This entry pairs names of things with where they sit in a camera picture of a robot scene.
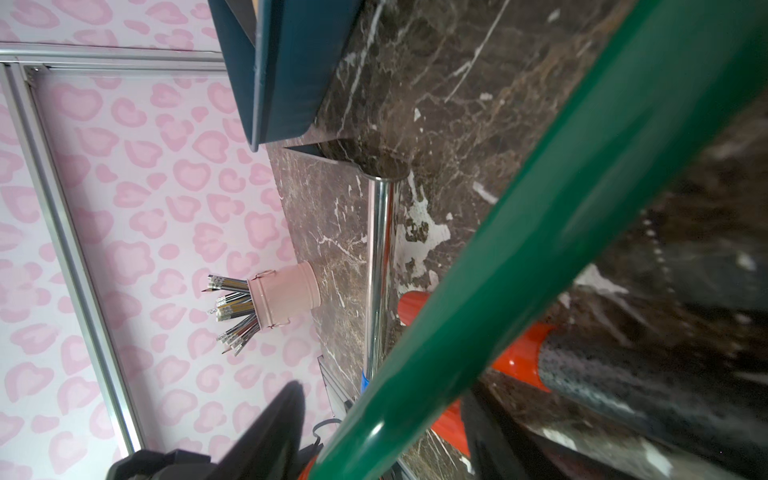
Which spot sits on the black shovel with red grip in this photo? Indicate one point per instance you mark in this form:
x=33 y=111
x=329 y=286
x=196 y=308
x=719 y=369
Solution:
x=450 y=428

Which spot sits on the bundle of pens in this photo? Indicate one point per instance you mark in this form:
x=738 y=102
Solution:
x=237 y=304

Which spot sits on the pink pen holder cup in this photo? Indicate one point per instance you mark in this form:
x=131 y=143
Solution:
x=280 y=295

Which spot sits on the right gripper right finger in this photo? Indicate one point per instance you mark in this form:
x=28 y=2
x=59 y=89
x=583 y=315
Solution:
x=499 y=447

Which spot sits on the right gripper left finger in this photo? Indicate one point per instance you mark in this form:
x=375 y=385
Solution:
x=267 y=449

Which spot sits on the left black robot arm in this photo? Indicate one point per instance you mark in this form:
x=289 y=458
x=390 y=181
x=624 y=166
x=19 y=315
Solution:
x=149 y=465

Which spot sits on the chrome tool with blue grip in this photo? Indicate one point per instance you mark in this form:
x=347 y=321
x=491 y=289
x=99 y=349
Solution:
x=384 y=172

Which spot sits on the green hoe with red grip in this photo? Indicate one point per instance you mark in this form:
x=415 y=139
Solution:
x=672 y=77

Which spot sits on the teal plastic storage box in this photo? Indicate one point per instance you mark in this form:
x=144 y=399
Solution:
x=280 y=58

